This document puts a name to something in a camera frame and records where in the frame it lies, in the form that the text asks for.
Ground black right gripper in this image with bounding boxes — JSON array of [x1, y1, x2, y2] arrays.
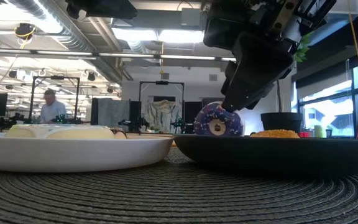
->
[[202, 0, 337, 113]]

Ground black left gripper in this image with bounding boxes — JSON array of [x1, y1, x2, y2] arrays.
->
[[65, 0, 139, 20]]

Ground small blue sprinkled donut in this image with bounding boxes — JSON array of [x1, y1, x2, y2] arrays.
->
[[193, 101, 244, 137]]

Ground small orange crumb donut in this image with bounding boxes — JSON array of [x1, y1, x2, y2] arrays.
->
[[249, 129, 301, 139]]

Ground large chocolate donut pink drizzle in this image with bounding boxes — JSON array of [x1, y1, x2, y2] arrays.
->
[[109, 126, 129, 140]]

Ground large white donut teal drizzle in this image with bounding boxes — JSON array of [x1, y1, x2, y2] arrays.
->
[[4, 123, 116, 140]]

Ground bright ceiling light panel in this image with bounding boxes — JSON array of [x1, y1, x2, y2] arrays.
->
[[112, 27, 204, 44]]

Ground black plant pot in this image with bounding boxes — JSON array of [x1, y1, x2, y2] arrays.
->
[[260, 111, 304, 134]]

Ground green leafy plant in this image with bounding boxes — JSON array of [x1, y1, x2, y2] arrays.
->
[[275, 32, 313, 113]]

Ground black round plate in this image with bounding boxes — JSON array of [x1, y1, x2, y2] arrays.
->
[[173, 134, 358, 178]]

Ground pale hanging cloth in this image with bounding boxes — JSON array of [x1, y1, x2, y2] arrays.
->
[[144, 99, 183, 133]]

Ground dark framed window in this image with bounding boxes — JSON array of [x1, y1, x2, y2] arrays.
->
[[293, 58, 358, 138]]

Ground grey partition panel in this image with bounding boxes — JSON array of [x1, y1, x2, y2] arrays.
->
[[97, 98, 131, 128]]

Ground person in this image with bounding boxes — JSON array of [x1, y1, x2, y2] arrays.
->
[[39, 88, 67, 124]]

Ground grey round woven placemat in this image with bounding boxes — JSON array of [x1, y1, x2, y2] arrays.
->
[[0, 146, 358, 224]]

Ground white round plate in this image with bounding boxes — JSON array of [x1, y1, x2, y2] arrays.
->
[[0, 132, 174, 174]]

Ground silver ceiling duct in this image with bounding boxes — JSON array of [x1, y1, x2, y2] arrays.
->
[[7, 0, 124, 85]]

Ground black background rig frame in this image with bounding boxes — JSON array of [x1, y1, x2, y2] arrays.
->
[[138, 80, 185, 125], [29, 75, 81, 124]]

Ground black yellow cable reel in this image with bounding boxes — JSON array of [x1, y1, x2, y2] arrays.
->
[[14, 23, 37, 40]]

